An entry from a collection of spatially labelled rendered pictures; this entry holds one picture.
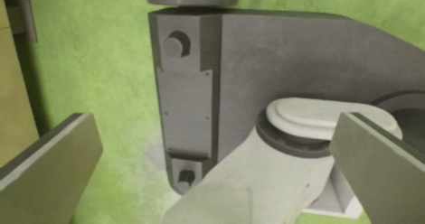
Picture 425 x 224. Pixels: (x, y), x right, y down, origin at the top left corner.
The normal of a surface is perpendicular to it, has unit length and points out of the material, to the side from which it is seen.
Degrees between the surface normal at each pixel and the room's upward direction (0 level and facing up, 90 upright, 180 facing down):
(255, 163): 90
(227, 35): 0
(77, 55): 0
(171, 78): 0
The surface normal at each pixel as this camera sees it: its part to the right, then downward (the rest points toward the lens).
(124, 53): -0.18, 0.47
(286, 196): 0.01, -0.88
